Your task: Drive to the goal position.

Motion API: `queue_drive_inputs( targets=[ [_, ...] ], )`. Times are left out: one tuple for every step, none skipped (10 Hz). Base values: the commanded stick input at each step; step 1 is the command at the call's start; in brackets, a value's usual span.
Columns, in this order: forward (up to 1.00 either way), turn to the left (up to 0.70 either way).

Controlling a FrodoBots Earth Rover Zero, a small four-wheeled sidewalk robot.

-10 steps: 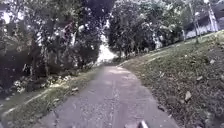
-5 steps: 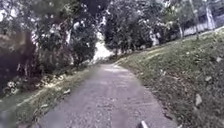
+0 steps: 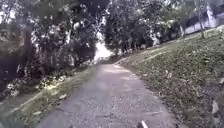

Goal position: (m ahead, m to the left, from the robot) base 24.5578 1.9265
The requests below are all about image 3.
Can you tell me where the grey asphalt path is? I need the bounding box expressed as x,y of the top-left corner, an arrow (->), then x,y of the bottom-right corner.
35,59 -> 181,128

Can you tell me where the row of trees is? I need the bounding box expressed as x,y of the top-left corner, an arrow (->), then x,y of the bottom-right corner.
0,0 -> 201,91

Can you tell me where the robot's own part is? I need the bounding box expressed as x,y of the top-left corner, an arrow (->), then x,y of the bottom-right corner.
140,120 -> 149,128

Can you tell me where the grass verge strip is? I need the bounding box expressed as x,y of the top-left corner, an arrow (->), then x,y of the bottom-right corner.
0,65 -> 98,128

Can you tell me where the leaf-strewn grass slope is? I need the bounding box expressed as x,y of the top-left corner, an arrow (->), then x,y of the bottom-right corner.
120,25 -> 224,128

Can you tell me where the thin tree trunk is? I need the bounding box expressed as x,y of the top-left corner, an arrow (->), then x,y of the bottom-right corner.
196,0 -> 206,38

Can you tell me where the white building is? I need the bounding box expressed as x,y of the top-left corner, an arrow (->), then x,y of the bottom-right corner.
183,3 -> 224,36

